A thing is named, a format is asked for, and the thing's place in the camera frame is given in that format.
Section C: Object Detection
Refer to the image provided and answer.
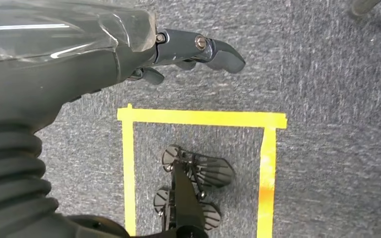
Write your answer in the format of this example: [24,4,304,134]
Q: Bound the yellow floor tape rectangle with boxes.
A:
[117,104,288,238]

